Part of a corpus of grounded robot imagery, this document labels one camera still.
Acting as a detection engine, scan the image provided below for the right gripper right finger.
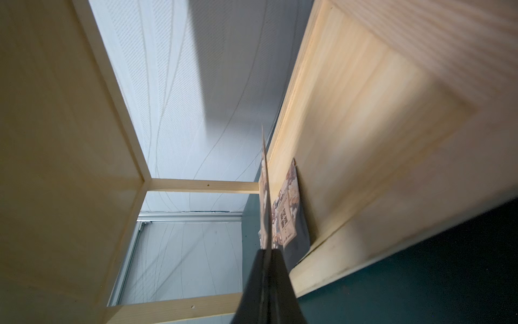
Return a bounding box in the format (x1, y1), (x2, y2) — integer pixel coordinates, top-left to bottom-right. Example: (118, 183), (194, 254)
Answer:
(265, 249), (307, 324)

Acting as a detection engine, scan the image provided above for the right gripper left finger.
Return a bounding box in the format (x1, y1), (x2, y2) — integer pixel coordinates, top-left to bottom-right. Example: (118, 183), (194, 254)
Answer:
(231, 250), (267, 324)

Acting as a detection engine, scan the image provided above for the wooden two-tier shelf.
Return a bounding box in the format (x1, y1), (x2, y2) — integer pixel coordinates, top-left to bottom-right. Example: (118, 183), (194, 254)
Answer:
(1, 1), (517, 323)

